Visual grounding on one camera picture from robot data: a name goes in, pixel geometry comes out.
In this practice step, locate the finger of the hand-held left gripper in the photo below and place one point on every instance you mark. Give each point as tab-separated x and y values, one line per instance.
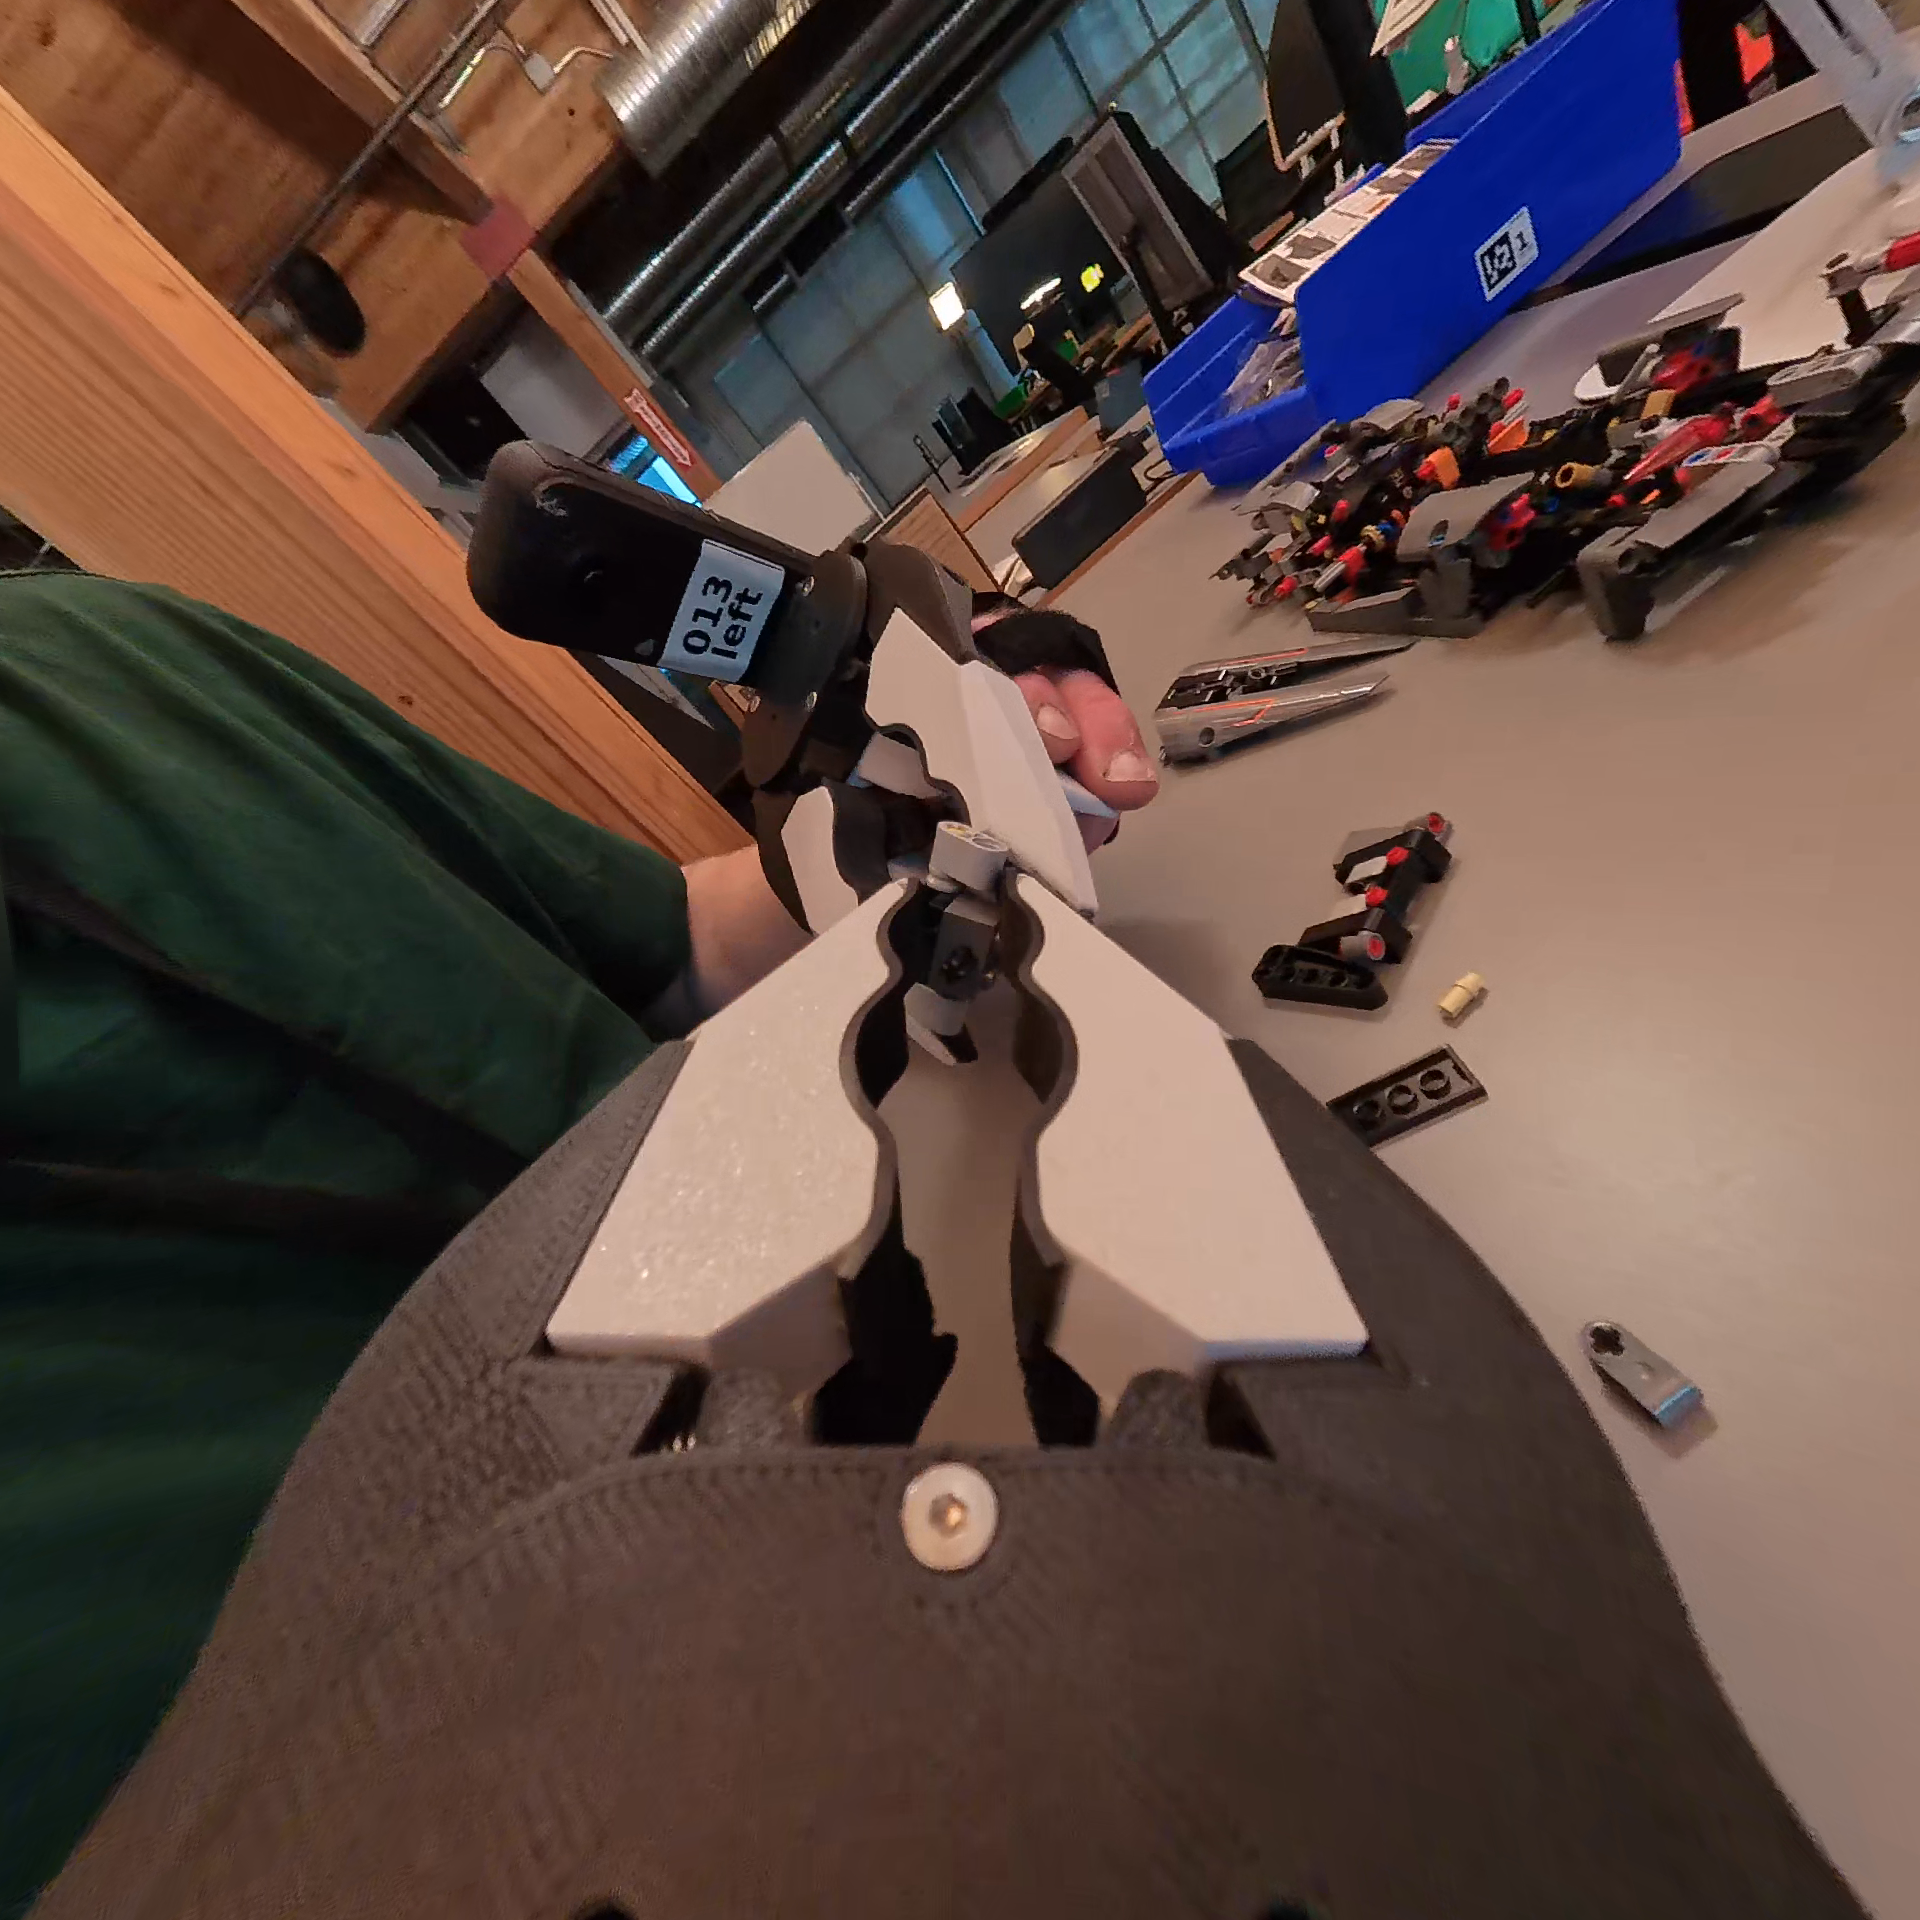
990	750
819	862

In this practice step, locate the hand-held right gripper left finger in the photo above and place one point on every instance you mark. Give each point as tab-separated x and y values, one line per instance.
720	1200

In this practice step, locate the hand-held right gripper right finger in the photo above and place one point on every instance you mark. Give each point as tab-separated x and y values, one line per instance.
1200	1200

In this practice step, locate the light grey lego connector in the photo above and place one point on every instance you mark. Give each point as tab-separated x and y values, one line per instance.
966	853

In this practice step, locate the yellow axle lego assembly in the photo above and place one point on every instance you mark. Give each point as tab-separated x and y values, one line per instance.
961	946

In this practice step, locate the black grey lego assembly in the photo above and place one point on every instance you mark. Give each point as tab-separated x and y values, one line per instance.
1394	886

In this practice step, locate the small grey lego connector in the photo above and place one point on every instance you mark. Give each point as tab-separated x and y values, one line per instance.
1642	1372

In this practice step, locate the person's left forearm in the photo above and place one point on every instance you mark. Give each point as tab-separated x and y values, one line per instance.
720	932

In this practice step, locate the black flat lego plate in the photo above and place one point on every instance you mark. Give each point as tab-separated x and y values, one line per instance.
1405	1099

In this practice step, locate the black curved lego beam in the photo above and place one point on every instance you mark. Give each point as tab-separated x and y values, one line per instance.
1320	974

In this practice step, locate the silver lego body panel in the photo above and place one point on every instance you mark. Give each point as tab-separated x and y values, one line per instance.
1275	698

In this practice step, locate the partly built lego car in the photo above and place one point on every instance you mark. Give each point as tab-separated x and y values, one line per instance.
1574	494

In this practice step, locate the person's left hand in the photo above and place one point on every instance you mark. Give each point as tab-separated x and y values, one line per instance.
1096	750

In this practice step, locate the white whiteboard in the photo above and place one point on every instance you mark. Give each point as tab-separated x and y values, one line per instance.
795	480

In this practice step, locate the wooden partition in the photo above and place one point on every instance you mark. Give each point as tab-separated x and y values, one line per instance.
224	494

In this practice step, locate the person's torso green shirt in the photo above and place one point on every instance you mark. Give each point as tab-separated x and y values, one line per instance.
224	902

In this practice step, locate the printed instruction sheet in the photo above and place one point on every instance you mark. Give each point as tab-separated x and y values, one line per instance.
1342	226

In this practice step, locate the blue tagged plastic bin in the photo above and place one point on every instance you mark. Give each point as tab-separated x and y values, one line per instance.
1425	255

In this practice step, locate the white rounded board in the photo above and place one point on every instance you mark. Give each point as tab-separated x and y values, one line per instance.
1770	284

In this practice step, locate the silver ventilation duct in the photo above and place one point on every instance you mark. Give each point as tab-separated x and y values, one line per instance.
674	61

